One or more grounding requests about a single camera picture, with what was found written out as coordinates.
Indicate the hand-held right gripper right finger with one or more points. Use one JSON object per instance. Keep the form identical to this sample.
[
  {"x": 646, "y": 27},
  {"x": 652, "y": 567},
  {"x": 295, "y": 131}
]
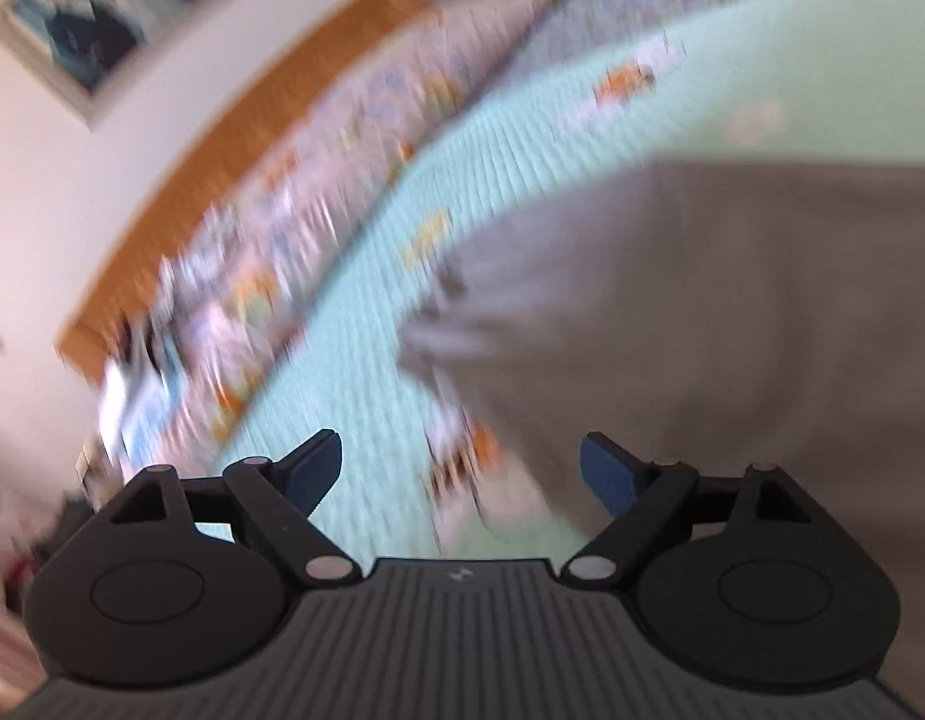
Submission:
[{"x": 608, "y": 476}]

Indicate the grey pants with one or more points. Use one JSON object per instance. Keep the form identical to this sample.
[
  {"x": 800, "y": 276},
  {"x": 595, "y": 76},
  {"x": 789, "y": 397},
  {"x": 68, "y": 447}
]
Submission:
[{"x": 695, "y": 315}]

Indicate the wooden headboard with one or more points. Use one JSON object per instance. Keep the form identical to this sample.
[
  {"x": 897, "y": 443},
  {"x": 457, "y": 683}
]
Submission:
[{"x": 282, "y": 97}]

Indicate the bee print quilted bedspread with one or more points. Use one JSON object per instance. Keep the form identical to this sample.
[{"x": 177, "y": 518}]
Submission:
[{"x": 507, "y": 165}]

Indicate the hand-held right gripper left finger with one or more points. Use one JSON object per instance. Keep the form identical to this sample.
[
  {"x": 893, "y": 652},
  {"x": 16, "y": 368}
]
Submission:
[{"x": 316, "y": 465}]

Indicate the framed wedding photo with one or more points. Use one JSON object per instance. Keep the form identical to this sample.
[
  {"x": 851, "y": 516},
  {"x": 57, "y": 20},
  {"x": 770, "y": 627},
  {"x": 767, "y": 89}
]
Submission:
[{"x": 87, "y": 22}]

